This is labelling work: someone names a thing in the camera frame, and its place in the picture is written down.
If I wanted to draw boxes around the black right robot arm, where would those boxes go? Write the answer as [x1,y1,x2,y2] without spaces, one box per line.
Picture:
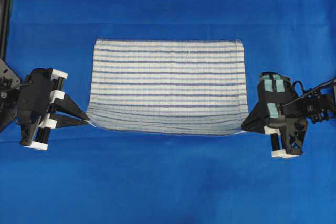
[241,72,335,159]

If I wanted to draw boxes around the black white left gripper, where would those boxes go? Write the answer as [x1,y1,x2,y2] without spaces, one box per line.
[17,68,89,150]

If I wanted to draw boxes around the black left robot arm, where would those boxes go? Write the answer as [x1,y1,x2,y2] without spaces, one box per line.
[1,61,90,151]

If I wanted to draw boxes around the blue white striped towel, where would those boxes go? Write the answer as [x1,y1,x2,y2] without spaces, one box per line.
[87,38,248,136]

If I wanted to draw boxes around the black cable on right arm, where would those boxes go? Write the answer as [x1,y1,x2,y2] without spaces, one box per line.
[278,77,336,109]

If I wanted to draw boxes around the black table edge frame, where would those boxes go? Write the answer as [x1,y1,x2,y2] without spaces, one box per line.
[1,0,12,60]

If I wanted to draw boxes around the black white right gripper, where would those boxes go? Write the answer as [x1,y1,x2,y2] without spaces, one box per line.
[241,72,308,159]

